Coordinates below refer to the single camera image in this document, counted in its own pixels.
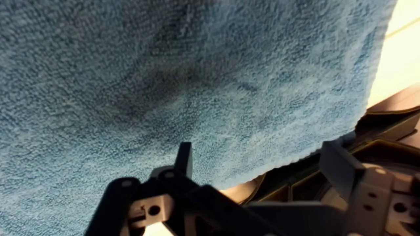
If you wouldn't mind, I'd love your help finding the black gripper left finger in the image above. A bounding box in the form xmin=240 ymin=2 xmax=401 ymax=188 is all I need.
xmin=83 ymin=141 xmax=272 ymax=236

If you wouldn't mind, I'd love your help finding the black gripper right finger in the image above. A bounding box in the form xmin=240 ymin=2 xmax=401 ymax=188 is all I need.
xmin=318 ymin=140 xmax=420 ymax=236

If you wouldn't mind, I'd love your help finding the blue terry cloth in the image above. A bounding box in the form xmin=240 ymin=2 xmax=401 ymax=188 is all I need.
xmin=0 ymin=0 xmax=397 ymax=236

